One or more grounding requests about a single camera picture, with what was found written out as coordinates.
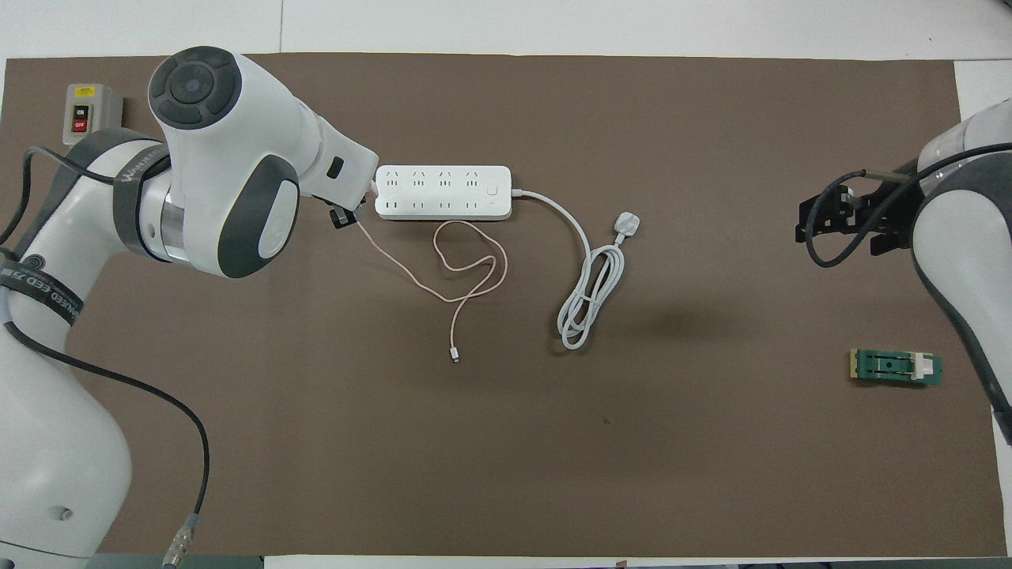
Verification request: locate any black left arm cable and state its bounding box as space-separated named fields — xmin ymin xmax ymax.
xmin=0 ymin=146 xmax=211 ymax=569

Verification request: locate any brown table mat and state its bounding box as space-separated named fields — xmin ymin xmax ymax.
xmin=0 ymin=52 xmax=995 ymax=558

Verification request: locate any green circuit board module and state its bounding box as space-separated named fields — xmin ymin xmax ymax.
xmin=850 ymin=349 xmax=944 ymax=388

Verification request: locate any grey push-button switch box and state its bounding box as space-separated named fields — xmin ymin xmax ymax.
xmin=62 ymin=83 xmax=124 ymax=147

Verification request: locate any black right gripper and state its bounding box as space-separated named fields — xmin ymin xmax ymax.
xmin=795 ymin=174 xmax=922 ymax=255

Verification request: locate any white power cord with plug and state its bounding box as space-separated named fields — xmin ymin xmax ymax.
xmin=510 ymin=187 xmax=641 ymax=351

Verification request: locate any white power strip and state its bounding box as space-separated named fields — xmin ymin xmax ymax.
xmin=374 ymin=164 xmax=513 ymax=222

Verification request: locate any pink charging cable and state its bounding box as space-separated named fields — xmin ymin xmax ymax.
xmin=356 ymin=220 xmax=508 ymax=364

